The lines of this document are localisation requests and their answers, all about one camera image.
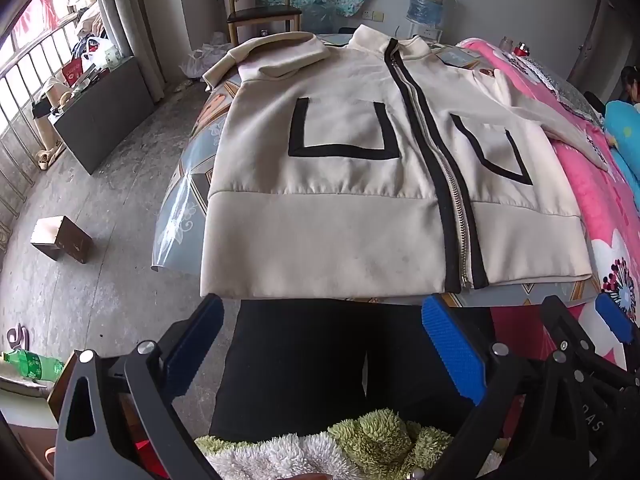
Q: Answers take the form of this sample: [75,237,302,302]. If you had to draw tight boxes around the wooden chair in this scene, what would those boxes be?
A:
[221,0,303,46]

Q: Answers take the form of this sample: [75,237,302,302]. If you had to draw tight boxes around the grey curtain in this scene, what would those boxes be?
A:
[92,0,193,103]

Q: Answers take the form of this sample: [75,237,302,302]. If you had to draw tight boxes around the blue water jug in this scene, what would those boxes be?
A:
[406,0,447,28]

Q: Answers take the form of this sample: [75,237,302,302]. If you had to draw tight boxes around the white plastic bag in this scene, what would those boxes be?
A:
[180,35,236,81]

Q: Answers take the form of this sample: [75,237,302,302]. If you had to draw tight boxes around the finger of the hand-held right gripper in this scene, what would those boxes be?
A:
[541,294,601,368]
[594,291,640,356]

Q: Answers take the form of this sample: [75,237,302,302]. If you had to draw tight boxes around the red shopping bag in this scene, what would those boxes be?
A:
[62,57,86,86]

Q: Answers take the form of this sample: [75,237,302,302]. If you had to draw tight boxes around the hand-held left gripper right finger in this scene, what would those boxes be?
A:
[421,294,591,480]

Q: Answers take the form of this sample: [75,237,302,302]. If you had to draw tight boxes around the grey lace cloth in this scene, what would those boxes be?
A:
[520,55,603,121]

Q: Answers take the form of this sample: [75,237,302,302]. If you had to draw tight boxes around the clear plastic bin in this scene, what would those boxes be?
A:
[300,2,346,36]

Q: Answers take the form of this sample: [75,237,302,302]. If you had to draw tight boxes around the dark grey cabinet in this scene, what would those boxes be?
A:
[47,55,156,176]

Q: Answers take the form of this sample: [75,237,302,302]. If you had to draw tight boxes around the pink floral blanket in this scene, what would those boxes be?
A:
[457,37,640,366]

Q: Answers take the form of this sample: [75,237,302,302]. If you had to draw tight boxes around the white shopping bag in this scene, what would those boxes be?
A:
[82,35,123,71]

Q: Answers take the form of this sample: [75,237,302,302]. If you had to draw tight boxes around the white water dispenser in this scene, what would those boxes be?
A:
[409,22,443,43]

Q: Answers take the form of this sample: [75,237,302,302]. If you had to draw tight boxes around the green white fluffy garment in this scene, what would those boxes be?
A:
[194,410,503,480]

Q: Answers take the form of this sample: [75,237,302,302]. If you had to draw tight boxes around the fruit print tablecloth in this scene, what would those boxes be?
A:
[150,30,601,311]

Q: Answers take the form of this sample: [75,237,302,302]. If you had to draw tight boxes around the person's black pants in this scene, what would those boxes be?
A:
[209,299,496,443]

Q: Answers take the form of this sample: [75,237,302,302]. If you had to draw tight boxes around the open cardboard box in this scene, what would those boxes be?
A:
[46,350,151,466]

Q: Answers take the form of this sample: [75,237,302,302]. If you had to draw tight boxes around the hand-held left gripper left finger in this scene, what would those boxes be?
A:
[54,294,226,480]

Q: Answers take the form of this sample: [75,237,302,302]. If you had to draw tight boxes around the cream zip jacket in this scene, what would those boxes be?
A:
[199,25,613,301]

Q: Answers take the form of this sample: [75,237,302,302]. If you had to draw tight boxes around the green plastic bottle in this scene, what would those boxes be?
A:
[0,349,66,382]

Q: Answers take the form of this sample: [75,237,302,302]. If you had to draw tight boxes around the grey door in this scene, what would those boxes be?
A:
[582,0,640,96]

